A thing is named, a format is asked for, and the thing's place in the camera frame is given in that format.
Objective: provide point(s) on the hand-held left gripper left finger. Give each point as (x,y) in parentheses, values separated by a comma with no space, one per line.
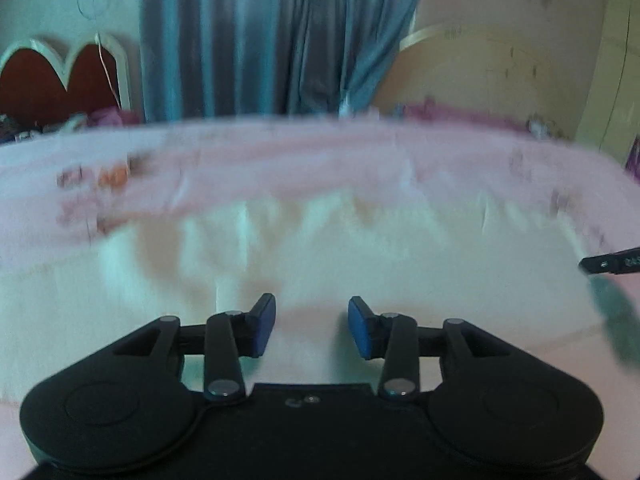
(263,321)

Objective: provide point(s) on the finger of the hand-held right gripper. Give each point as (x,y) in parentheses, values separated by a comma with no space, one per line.
(612,262)

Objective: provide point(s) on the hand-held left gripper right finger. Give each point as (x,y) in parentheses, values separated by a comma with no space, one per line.
(358,326)

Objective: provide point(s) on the cream small garment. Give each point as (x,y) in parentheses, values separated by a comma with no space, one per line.
(320,260)

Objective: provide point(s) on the purple clothes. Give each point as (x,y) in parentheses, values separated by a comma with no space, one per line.
(450,110)

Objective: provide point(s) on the pile of mixed clothes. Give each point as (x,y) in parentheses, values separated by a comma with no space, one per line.
(75,122)

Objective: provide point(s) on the pink floral bedsheet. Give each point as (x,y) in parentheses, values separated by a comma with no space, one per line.
(310,160)

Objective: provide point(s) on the pale green wardrobe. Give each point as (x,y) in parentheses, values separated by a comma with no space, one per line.
(612,70)

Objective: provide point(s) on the beige arched headboard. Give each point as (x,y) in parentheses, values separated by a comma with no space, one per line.
(475,75)

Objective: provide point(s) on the blue curtain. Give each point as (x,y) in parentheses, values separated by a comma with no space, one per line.
(260,35)

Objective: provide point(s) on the red headboard with white frame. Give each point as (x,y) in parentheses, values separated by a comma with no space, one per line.
(35,85)

